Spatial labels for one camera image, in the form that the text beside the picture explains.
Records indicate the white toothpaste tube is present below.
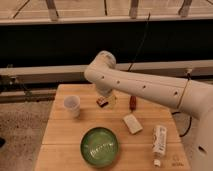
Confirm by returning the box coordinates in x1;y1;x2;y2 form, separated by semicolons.
152;125;167;167

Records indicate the black hanging cable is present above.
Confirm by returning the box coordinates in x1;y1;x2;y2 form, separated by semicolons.
126;12;152;72

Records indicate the black floor cable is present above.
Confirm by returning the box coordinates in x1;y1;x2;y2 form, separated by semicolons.
171;111;194;138

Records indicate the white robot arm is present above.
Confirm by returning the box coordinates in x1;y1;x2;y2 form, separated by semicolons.
84;51;213;171

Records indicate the white soap bar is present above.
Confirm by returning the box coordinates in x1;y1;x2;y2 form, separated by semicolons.
123;114;143;134

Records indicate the dark chocolate bar box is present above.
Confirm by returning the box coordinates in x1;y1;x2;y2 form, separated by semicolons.
96;97;108;108

